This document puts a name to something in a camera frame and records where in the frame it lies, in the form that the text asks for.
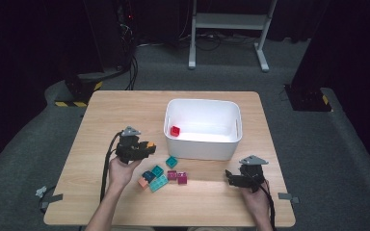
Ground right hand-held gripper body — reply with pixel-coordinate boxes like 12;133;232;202
239;155;270;193

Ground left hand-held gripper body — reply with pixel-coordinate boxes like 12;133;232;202
115;125;149;165

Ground dark blue toy block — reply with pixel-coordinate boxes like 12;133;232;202
142;170;156;183

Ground long light teal toy block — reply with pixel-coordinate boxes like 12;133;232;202
148;173;170;193

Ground white plastic bin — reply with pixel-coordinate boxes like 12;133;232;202
163;98;244;162

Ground person's left hand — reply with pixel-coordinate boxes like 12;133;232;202
108;156;143;192

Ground person's right hand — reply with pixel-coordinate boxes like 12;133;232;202
239;179;273;223

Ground grey tape strip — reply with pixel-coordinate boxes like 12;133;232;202
40;192;65;210
277;192;301;205

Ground black stand with striped base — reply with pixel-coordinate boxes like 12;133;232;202
54;64;105;109

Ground black stand with square base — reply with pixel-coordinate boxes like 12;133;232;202
283;0;333;113

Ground black equipment rack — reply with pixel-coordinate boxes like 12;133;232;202
83;0;139;70

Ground white metal stand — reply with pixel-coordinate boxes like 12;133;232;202
187;0;278;73

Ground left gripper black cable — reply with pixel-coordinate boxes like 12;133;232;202
99;130;123;204

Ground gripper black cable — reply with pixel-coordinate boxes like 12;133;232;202
257;179;278;231
99;130;123;204

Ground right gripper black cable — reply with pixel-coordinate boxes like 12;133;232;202
257;179;278;231

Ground black floor cable bundle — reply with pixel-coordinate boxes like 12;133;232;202
119;6;140;91

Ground black cables under stand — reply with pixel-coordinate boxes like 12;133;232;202
172;30;258;52

